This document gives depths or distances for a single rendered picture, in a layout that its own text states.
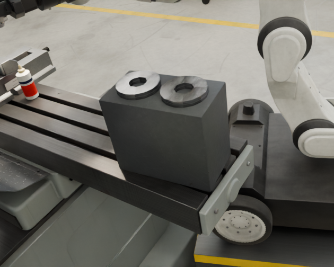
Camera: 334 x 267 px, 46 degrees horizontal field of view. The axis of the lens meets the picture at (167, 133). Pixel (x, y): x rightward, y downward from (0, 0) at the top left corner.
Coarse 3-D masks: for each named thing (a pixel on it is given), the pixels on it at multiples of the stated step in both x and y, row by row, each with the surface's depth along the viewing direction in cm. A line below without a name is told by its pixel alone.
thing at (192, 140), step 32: (128, 96) 74; (160, 96) 74; (192, 96) 70; (224, 96) 75; (128, 128) 77; (160, 128) 73; (192, 128) 69; (224, 128) 79; (128, 160) 84; (160, 160) 79; (192, 160) 75; (224, 160) 82
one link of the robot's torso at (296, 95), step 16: (272, 32) 103; (288, 32) 101; (272, 48) 104; (288, 48) 103; (304, 48) 103; (272, 64) 107; (288, 64) 106; (272, 80) 111; (288, 80) 110; (304, 80) 114; (272, 96) 119; (288, 96) 117; (304, 96) 117; (320, 96) 124; (288, 112) 122; (304, 112) 120; (320, 112) 119; (304, 128) 122
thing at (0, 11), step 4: (0, 4) 93; (4, 4) 93; (8, 4) 93; (0, 8) 93; (4, 8) 93; (8, 8) 93; (0, 12) 93; (4, 12) 94; (8, 12) 94; (0, 16) 94
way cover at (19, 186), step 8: (0, 152) 113; (0, 160) 109; (8, 160) 109; (16, 160) 108; (0, 168) 104; (8, 168) 105; (16, 168) 105; (24, 168) 105; (32, 168) 104; (0, 176) 101; (8, 176) 101; (16, 176) 101; (24, 176) 101; (32, 176) 101; (40, 176) 101; (0, 184) 96; (8, 184) 97; (16, 184) 97; (24, 184) 97
